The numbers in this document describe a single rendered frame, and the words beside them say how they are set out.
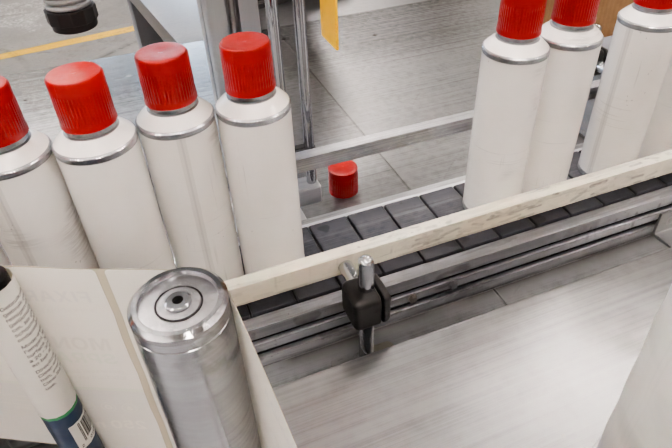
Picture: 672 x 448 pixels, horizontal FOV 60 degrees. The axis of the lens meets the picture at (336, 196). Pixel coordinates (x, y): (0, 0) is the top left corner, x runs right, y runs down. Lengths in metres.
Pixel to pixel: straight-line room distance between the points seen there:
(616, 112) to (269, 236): 0.34
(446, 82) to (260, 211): 0.53
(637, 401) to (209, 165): 0.28
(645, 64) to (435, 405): 0.34
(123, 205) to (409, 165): 0.40
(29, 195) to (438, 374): 0.29
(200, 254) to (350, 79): 0.52
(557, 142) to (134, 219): 0.35
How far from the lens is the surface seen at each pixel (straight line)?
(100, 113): 0.38
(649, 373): 0.29
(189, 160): 0.39
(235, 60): 0.37
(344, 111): 0.81
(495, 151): 0.51
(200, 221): 0.42
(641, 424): 0.30
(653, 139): 0.65
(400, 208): 0.56
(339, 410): 0.41
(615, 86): 0.58
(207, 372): 0.23
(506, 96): 0.48
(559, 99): 0.52
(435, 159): 0.72
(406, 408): 0.41
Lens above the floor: 1.23
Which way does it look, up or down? 38 degrees down
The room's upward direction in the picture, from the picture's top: 2 degrees counter-clockwise
